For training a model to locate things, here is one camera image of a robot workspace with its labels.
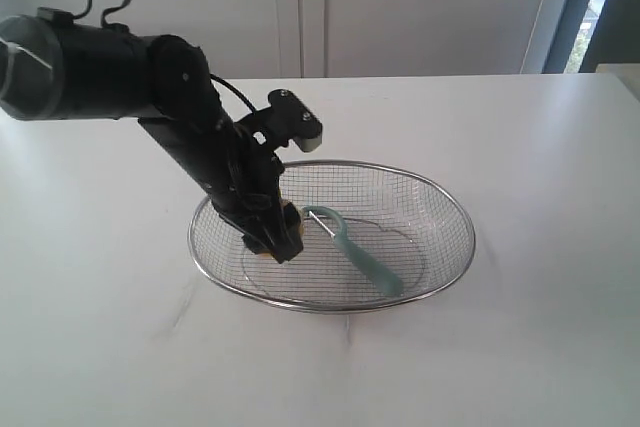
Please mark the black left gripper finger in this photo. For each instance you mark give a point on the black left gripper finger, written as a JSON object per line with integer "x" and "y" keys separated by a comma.
{"x": 251, "y": 224}
{"x": 282, "y": 237}

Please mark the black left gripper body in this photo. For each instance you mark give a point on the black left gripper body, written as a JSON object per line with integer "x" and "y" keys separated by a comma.
{"x": 240, "y": 177}

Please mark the yellow lemon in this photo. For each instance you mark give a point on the yellow lemon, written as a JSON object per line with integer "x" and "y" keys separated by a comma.
{"x": 292, "y": 217}

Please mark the teal handled peeler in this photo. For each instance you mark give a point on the teal handled peeler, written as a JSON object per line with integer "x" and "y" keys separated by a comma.
{"x": 377, "y": 273}

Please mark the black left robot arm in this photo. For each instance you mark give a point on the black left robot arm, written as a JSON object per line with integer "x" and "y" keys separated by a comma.
{"x": 55, "y": 69}

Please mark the white cabinet doors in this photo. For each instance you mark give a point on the white cabinet doors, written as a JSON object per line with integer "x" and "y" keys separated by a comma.
{"x": 335, "y": 38}

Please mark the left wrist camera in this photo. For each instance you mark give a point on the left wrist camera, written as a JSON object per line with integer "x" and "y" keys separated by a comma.
{"x": 287, "y": 119}

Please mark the oval wire mesh basket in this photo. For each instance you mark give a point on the oval wire mesh basket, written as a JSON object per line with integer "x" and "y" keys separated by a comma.
{"x": 374, "y": 237}

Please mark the dark window frame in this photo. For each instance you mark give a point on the dark window frame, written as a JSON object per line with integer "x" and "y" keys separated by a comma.
{"x": 591, "y": 33}

